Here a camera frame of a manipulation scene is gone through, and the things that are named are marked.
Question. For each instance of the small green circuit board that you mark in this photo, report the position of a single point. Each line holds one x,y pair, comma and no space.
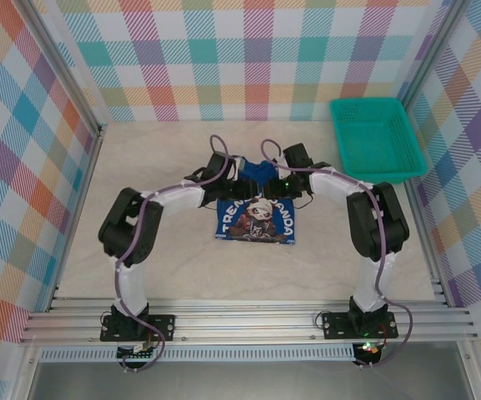
136,356

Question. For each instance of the aluminium frame leg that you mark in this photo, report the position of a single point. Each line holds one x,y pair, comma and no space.
473,375
25,375

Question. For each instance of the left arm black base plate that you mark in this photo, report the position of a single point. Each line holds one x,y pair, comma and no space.
163,325

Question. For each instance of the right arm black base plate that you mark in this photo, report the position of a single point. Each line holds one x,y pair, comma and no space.
336,325

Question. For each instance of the teal plastic mesh basket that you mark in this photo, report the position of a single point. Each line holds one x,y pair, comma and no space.
373,146

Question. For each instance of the blue printed t-shirt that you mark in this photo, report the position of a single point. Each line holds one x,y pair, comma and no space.
231,225

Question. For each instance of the small lit controller board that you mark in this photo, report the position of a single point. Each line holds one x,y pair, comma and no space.
369,349

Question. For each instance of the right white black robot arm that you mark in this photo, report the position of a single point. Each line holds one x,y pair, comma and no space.
377,283

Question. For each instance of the aluminium frame post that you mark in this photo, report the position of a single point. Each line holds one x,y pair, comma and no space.
65,71
427,62

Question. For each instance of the aluminium table side rail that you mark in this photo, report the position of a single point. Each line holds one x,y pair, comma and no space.
81,200
425,233

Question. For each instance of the aluminium mounting rail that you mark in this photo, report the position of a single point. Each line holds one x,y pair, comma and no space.
244,325

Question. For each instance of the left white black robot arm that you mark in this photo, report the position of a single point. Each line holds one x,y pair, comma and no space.
131,287

